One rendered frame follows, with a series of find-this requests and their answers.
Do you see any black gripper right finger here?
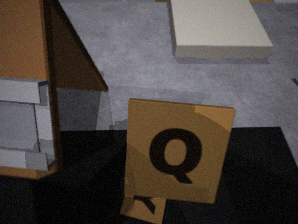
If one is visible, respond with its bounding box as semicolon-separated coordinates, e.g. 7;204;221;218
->
222;151;298;224

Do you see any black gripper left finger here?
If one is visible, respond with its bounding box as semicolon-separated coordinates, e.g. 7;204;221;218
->
0;140;127;224

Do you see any tan tile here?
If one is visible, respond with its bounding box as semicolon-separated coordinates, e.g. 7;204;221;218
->
120;195;167;224
124;98;236;203

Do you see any grey flat rectangular block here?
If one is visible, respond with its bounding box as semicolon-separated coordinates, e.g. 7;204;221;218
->
168;0;273;58

